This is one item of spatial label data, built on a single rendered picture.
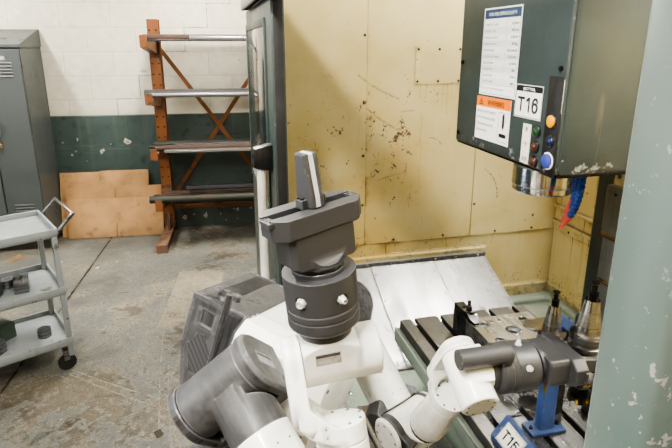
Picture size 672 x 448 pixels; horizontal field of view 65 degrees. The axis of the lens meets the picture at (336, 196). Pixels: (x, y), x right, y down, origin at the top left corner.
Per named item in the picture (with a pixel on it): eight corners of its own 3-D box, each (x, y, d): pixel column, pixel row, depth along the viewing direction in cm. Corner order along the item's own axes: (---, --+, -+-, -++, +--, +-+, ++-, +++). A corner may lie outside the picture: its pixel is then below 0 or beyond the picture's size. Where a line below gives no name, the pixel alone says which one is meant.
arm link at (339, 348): (288, 323, 58) (300, 408, 62) (382, 305, 60) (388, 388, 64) (279, 279, 69) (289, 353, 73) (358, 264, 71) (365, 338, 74)
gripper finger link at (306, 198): (312, 154, 56) (319, 208, 58) (297, 150, 59) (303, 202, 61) (300, 157, 56) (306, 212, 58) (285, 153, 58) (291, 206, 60)
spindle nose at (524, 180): (585, 196, 137) (592, 151, 134) (526, 198, 135) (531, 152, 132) (554, 181, 152) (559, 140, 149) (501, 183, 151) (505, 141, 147)
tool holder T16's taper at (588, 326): (607, 337, 95) (612, 303, 93) (586, 341, 94) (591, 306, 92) (589, 325, 99) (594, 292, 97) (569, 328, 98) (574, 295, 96)
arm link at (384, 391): (378, 460, 112) (329, 362, 118) (422, 429, 119) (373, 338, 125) (405, 454, 103) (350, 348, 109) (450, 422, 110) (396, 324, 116)
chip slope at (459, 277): (348, 409, 188) (348, 344, 181) (311, 318, 250) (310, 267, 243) (566, 373, 209) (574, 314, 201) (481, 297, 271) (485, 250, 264)
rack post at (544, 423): (532, 439, 135) (545, 335, 126) (520, 425, 140) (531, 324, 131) (566, 432, 137) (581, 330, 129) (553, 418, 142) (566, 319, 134)
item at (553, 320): (565, 335, 121) (569, 309, 119) (547, 336, 121) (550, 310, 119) (556, 325, 125) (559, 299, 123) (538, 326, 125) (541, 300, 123)
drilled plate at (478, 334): (513, 384, 150) (514, 369, 149) (465, 332, 177) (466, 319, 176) (583, 372, 155) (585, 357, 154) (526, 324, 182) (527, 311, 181)
